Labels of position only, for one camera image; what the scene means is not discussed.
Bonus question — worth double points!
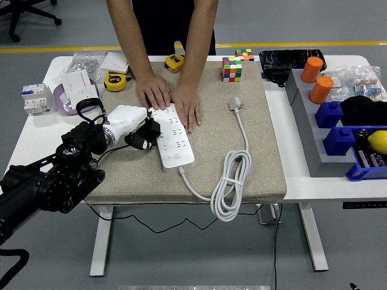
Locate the black cloth bundle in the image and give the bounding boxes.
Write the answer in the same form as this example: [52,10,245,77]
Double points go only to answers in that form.
[340,95,387,127]

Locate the metal bracket under table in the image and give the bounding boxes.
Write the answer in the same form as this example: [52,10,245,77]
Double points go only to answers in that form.
[256,204,282,226]

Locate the white flat switch box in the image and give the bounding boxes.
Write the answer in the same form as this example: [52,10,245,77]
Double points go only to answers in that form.
[99,51,130,74]

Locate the black power brick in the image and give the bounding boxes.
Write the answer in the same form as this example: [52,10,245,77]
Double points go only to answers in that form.
[262,69,290,88]

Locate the grey-brown fabric mat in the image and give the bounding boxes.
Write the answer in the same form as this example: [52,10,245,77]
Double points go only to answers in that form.
[82,60,288,205]

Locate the clear bag of screws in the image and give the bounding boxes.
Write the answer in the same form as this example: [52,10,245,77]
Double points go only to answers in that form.
[53,51,106,82]

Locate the white power strip cord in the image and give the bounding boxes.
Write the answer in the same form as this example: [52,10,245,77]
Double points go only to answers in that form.
[179,111,253,223]

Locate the small colourful puzzle cube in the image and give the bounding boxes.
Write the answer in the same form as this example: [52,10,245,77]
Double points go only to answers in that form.
[235,48,255,62]

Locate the white three-pin plug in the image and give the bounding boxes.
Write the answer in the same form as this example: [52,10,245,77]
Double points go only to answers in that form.
[228,95,243,113]

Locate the large colourful puzzle cube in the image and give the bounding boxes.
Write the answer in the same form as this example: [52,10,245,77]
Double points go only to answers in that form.
[221,56,244,83]

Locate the black glossy wrapped tray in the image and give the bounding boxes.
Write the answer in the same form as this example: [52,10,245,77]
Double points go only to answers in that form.
[259,49,328,73]

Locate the white wall socket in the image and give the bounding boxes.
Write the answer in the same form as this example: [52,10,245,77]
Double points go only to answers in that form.
[68,84,100,110]

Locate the thin black adapter cord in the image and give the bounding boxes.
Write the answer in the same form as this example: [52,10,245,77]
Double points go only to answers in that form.
[84,144,261,234]

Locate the dark striped cylinders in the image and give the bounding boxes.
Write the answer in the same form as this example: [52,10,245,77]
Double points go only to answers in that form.
[356,144,387,169]

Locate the person's left hand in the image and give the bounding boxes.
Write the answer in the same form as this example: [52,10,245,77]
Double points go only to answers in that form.
[170,83,202,135]

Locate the small blue block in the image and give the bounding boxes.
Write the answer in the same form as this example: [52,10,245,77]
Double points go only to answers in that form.
[314,101,345,129]

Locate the black table control panel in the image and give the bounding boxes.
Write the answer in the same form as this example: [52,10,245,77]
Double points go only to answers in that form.
[342,201,387,210]

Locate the small yellow tape measure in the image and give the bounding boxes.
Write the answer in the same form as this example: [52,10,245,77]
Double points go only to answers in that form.
[164,54,185,74]

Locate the clear bag of resistors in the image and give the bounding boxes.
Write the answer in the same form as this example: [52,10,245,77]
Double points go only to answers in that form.
[350,65,385,102]

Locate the black hanging floor cable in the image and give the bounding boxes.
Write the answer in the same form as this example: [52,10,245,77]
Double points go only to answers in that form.
[273,204,284,290]

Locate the blue plastic bin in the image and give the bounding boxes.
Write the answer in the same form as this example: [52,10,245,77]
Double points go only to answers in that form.
[345,124,387,182]

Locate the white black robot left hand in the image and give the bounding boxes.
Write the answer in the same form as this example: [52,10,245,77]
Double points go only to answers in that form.
[104,104,155,151]

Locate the person's right hand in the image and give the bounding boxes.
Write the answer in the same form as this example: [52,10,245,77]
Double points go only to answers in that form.
[135,74,172,111]

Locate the yellow lemon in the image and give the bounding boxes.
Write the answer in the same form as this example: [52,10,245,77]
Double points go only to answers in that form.
[367,130,387,155]

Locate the orange cylinder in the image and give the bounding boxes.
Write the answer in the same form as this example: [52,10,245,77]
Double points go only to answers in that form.
[308,76,334,105]
[301,56,324,84]

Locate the white switch panel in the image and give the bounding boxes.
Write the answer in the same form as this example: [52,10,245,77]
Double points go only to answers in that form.
[62,69,93,99]

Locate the large blue block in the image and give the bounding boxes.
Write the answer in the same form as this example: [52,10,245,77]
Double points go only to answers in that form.
[322,126,357,156]

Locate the white table leg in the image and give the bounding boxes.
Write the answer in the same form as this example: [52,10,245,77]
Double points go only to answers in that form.
[298,202,330,272]
[89,205,115,277]

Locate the white circuit breaker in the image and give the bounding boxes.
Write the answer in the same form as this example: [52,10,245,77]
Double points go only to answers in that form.
[21,83,54,115]

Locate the black office chair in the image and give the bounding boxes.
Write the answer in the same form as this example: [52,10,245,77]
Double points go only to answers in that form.
[0,0,63,43]

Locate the grey stepped block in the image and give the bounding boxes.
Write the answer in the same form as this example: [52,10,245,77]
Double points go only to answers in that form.
[285,68,357,178]

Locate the person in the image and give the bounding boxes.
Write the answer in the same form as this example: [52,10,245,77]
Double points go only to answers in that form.
[131,0,217,57]

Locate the large yellow tape measure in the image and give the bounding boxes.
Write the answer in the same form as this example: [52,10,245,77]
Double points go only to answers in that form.
[103,71,135,92]

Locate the clear plastic parts bag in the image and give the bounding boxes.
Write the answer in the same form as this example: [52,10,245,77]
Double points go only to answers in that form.
[322,68,356,102]

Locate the black plug adapter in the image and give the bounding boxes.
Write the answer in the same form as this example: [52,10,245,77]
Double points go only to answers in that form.
[144,118,164,141]

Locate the white power strip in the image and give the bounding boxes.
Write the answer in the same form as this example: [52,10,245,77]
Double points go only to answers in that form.
[148,102,197,173]

